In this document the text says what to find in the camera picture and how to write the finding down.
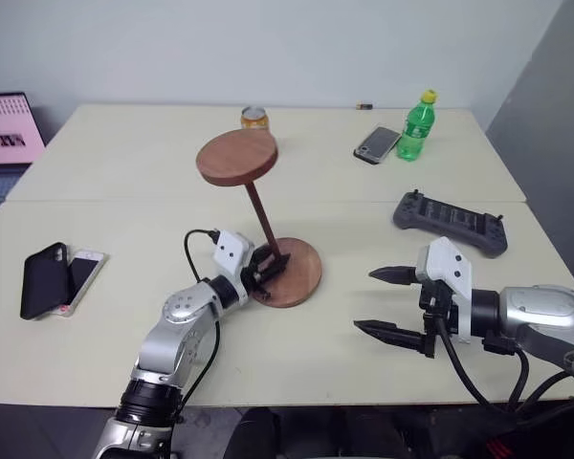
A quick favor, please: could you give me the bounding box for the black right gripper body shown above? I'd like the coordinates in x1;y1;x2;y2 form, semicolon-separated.
417;279;460;360

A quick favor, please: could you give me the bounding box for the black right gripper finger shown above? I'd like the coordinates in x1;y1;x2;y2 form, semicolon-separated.
353;318;428;354
368;265;422;288

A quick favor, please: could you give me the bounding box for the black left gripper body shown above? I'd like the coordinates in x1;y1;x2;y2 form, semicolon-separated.
241;252;274;301

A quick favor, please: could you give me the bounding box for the wooden pole with round disc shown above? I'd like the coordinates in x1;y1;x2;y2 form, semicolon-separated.
195;128;282;262

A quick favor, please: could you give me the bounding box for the round wooden base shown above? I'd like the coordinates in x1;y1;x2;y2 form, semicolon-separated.
251;237;324;310

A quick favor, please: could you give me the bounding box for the grey handheld game controller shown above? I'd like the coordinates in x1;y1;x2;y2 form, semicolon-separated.
392;189;510;260

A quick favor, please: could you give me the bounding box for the orange drink can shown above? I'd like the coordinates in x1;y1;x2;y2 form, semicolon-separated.
240;105;271;133

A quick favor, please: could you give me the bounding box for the black smartphone with silver screen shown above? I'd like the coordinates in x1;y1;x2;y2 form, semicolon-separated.
352;125;404;165

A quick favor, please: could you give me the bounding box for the green plastic bottle yellow cap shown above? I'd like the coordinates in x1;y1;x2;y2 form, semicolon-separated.
395;88;441;162

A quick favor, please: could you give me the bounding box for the dark rounded shape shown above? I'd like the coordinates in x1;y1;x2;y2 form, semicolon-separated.
222;405;288;459

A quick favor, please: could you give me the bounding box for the dark shape with red stripes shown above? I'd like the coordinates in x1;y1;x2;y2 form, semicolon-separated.
477;395;574;459

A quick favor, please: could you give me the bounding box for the white gold smartphone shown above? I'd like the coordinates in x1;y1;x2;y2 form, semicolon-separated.
41;248;110;319

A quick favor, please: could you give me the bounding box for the black phone case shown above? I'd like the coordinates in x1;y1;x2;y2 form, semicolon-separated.
19;241;74;321

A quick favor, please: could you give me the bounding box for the pink display screen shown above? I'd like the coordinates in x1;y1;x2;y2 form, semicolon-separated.
0;92;47;166

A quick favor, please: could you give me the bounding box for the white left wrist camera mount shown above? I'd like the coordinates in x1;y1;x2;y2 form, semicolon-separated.
211;229;255;307

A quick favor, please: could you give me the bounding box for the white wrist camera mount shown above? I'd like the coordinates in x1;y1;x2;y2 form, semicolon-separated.
211;229;255;307
414;236;475;345

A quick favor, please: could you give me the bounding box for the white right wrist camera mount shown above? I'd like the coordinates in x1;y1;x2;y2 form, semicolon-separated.
414;236;475;345

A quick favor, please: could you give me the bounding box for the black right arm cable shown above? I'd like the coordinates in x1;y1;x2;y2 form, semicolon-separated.
434;315;574;420

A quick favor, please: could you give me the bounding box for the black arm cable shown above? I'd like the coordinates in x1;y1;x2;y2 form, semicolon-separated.
434;315;574;420
184;229;222;417

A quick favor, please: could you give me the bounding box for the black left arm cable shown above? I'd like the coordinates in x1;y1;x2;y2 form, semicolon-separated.
184;229;222;417

